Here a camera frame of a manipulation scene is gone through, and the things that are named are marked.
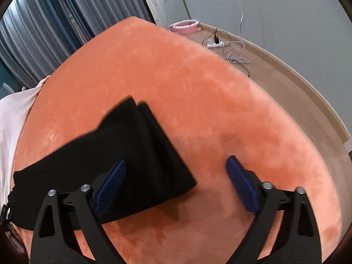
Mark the pink round basin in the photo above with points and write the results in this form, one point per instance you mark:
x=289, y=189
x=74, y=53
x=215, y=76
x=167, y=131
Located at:
x=183, y=27

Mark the blue curtain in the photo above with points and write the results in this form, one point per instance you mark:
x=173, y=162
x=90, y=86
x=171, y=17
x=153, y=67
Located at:
x=71, y=11

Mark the black pants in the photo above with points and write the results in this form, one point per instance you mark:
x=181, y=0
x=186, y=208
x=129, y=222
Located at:
x=137, y=148

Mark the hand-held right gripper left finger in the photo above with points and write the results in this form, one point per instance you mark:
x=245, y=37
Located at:
x=110, y=184

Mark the orange plush blanket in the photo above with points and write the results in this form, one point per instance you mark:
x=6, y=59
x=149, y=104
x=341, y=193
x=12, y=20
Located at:
x=206, y=101

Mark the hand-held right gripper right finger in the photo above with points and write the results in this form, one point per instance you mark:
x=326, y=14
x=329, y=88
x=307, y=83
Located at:
x=242, y=181

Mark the white bed blanket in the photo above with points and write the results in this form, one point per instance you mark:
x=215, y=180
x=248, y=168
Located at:
x=13, y=121

